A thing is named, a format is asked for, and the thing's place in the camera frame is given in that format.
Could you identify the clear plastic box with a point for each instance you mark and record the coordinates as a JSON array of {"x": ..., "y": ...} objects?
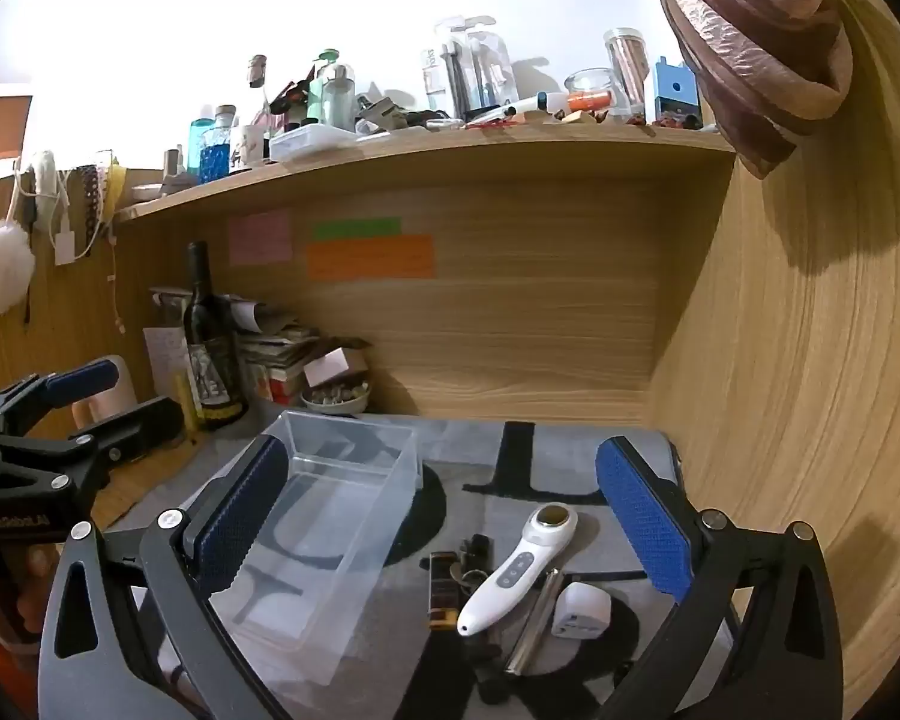
[{"x": 330, "y": 540}]

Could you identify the clear plastic syringe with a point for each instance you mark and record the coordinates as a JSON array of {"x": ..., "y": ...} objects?
[{"x": 442, "y": 592}]

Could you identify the white handwritten paper note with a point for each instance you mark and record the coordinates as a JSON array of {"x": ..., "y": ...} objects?
[{"x": 161, "y": 360}]

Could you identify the white handheld massager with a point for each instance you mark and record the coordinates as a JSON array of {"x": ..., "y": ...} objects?
[{"x": 514, "y": 570}]

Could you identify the white charger plug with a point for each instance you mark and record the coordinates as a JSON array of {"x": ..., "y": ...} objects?
[{"x": 581, "y": 607}]

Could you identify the white tube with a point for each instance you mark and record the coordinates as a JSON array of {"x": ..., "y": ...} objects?
[{"x": 536, "y": 105}]

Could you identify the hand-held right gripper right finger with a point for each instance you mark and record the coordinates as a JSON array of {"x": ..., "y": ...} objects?
[{"x": 645, "y": 517}]

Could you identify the pink hanging cloth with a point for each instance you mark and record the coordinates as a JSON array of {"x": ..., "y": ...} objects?
[{"x": 750, "y": 37}]

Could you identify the silver metal handpiece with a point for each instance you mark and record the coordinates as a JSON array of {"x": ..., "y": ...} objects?
[{"x": 532, "y": 630}]

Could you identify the grey mat with black print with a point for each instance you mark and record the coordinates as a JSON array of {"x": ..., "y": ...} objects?
[{"x": 480, "y": 465}]

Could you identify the white bowl of stones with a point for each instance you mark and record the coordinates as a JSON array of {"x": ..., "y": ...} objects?
[{"x": 337, "y": 399}]

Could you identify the blue liquid bottle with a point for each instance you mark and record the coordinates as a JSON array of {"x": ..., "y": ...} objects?
[{"x": 216, "y": 154}]

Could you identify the tall jar of brown sticks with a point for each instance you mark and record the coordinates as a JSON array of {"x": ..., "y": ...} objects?
[{"x": 630, "y": 67}]

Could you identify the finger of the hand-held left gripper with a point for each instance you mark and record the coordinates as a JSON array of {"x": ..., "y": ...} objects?
[
  {"x": 139, "y": 427},
  {"x": 82, "y": 382}
]

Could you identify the green sticky note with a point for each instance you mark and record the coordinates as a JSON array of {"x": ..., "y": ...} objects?
[{"x": 356, "y": 229}]

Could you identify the pale green tube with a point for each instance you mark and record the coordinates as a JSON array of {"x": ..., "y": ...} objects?
[{"x": 185, "y": 405}]

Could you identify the red small box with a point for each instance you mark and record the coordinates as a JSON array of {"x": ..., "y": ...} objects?
[{"x": 285, "y": 388}]

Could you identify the white mug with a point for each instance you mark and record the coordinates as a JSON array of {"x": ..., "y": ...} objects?
[{"x": 247, "y": 144}]

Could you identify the white fluffy puff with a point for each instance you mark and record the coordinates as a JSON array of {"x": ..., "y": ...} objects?
[{"x": 4, "y": 270}]

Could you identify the clear plastic tray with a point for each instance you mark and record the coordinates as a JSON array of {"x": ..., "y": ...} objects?
[{"x": 311, "y": 142}]

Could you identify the dark wine bottle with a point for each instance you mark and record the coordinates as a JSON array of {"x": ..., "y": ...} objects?
[{"x": 210, "y": 360}]

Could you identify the clear toothbrush pack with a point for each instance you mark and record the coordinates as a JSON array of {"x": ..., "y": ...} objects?
[{"x": 469, "y": 67}]

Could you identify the cream rounded container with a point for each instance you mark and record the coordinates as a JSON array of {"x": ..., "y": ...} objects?
[{"x": 116, "y": 397}]

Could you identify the bunch of keys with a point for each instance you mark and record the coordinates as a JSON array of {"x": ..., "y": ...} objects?
[{"x": 471, "y": 566}]

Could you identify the wooden shelf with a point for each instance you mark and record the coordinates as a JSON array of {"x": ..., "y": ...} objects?
[{"x": 420, "y": 157}]

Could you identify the short glass jar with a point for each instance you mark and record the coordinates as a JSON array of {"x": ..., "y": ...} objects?
[{"x": 596, "y": 90}]

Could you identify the pink sticky note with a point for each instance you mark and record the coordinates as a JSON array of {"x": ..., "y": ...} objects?
[{"x": 261, "y": 238}]

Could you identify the green pump bottle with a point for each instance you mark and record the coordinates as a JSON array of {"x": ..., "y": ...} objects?
[{"x": 334, "y": 94}]

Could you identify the blue box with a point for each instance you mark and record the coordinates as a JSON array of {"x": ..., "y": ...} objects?
[{"x": 676, "y": 94}]

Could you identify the stack of books and papers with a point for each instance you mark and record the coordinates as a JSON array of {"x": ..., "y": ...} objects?
[{"x": 277, "y": 352}]

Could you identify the orange sticky note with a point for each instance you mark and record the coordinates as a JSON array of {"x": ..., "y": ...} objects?
[{"x": 371, "y": 259}]

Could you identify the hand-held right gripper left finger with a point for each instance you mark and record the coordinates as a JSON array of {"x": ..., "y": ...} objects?
[{"x": 232, "y": 521}]

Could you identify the white card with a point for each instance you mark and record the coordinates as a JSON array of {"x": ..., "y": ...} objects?
[{"x": 330, "y": 367}]

